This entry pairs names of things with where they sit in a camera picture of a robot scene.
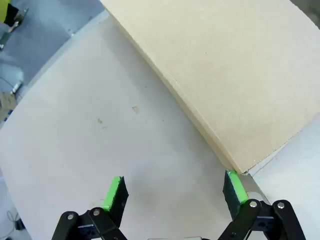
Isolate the person in yellow apron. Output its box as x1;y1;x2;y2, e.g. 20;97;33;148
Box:
0;0;20;27

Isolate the brown cardboard box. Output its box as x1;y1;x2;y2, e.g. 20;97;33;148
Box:
99;0;320;175

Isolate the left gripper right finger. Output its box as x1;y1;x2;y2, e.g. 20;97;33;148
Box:
217;169;307;240

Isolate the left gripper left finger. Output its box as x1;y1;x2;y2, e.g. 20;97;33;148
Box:
51;176;130;240

